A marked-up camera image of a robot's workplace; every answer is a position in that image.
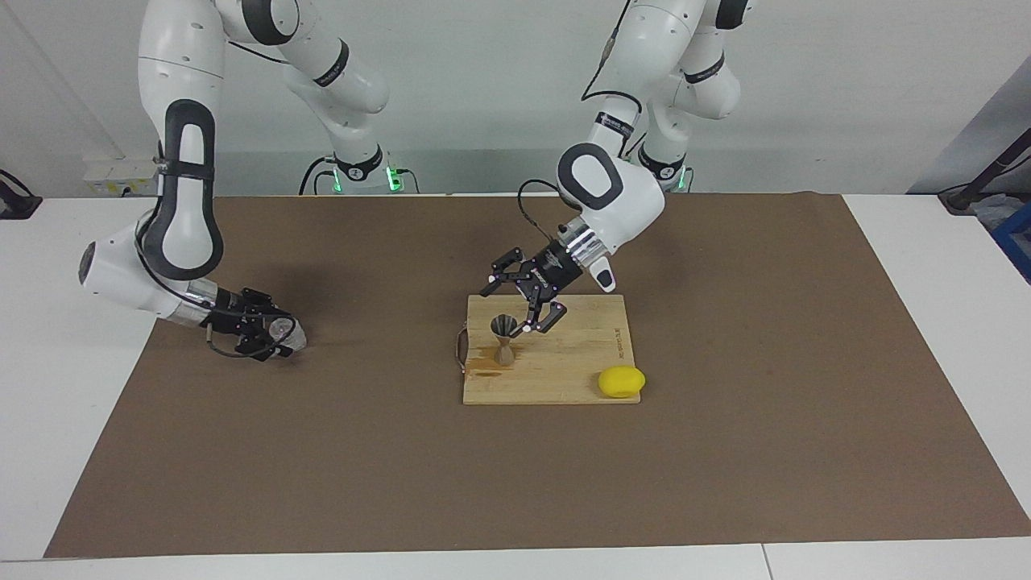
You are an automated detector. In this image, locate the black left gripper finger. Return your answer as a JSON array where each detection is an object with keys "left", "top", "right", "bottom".
[
  {"left": 520, "top": 297, "right": 568, "bottom": 335},
  {"left": 481, "top": 248, "right": 530, "bottom": 299}
]

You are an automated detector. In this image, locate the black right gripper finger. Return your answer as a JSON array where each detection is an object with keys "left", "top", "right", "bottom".
[
  {"left": 244, "top": 287, "right": 294, "bottom": 323},
  {"left": 236, "top": 329, "right": 294, "bottom": 362}
]

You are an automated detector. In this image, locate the clear glass cup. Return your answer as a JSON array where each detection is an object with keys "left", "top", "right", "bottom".
[{"left": 267, "top": 317, "right": 309, "bottom": 354}]

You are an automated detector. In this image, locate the steel jigger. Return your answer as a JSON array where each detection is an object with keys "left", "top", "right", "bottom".
[{"left": 490, "top": 315, "right": 520, "bottom": 368}]

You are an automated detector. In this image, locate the wooden cutting board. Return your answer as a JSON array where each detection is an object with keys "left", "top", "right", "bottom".
[{"left": 455, "top": 294, "right": 643, "bottom": 406}]

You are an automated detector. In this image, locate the yellow lemon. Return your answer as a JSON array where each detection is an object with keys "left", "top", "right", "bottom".
[{"left": 598, "top": 365, "right": 647, "bottom": 400}]

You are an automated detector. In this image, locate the brown table mat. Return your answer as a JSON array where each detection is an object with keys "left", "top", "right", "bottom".
[{"left": 44, "top": 192, "right": 1031, "bottom": 559}]

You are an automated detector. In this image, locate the black stand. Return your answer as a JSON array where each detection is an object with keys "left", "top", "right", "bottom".
[{"left": 938, "top": 127, "right": 1031, "bottom": 215}]

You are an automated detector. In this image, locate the blue crate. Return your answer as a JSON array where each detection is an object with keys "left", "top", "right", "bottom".
[{"left": 989, "top": 201, "right": 1031, "bottom": 284}]

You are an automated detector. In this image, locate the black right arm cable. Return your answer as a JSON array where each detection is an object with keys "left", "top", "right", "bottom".
[{"left": 205, "top": 318, "right": 296, "bottom": 361}]

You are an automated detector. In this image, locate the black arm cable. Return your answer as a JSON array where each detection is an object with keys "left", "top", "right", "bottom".
[
  {"left": 515, "top": 179, "right": 566, "bottom": 244},
  {"left": 205, "top": 318, "right": 296, "bottom": 361}
]

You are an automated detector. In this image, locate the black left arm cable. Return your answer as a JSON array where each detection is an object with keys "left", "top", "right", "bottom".
[{"left": 515, "top": 179, "right": 566, "bottom": 244}]

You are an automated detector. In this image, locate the black right base cable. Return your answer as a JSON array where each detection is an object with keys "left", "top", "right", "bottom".
[{"left": 300, "top": 155, "right": 339, "bottom": 196}]

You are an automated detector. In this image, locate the white wall socket strip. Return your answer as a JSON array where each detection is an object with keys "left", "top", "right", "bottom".
[{"left": 83, "top": 157, "right": 166, "bottom": 197}]

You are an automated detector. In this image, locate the black device with cable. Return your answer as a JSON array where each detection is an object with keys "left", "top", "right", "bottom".
[{"left": 0, "top": 169, "right": 43, "bottom": 220}]

